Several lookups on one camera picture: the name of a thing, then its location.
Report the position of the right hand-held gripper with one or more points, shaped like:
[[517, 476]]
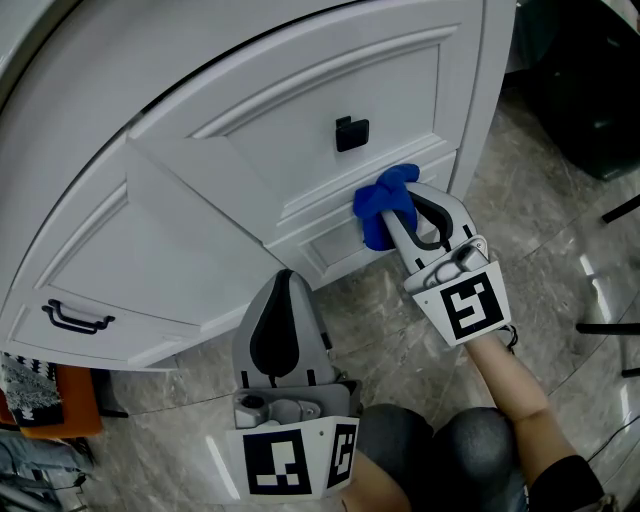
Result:
[[470, 305]]

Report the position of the small white drawer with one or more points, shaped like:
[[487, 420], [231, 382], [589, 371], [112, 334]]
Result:
[[335, 250]]

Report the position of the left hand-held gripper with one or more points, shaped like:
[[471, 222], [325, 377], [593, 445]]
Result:
[[285, 465]]

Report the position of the person's right forearm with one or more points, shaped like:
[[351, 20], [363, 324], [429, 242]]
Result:
[[510, 395]]

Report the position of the white round table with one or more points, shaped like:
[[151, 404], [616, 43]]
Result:
[[580, 90]]

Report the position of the person's left forearm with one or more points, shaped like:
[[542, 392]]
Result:
[[370, 487]]

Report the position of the white cabinet door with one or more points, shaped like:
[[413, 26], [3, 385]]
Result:
[[75, 350], [390, 100], [150, 275]]

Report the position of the blue cloth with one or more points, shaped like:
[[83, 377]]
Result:
[[380, 205]]

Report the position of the black white patterned pillow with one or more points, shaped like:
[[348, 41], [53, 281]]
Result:
[[30, 395]]

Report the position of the grey chair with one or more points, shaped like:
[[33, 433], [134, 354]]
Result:
[[607, 328]]

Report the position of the person's black shirt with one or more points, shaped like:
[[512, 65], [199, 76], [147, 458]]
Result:
[[567, 485]]

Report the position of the person's legs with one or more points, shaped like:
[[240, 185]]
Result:
[[450, 460]]

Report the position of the white vanity cabinet with sink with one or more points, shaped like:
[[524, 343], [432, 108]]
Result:
[[125, 75]]

